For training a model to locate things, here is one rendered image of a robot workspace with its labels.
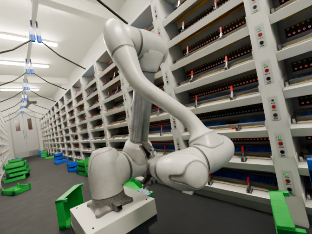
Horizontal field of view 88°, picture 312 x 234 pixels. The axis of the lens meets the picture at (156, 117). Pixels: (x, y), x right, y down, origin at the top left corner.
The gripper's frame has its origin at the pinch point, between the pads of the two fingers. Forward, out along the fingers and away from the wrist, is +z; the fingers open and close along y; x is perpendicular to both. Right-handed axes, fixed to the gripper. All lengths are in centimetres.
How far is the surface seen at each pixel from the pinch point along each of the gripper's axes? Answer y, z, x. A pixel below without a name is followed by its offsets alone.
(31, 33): 176, 188, 86
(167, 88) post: 55, 37, -42
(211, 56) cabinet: 75, 7, -66
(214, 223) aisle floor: -38, 1, -46
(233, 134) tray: 12, -7, -61
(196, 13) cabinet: 114, 10, -57
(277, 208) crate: -20, -33, -47
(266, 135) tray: 11, -24, -65
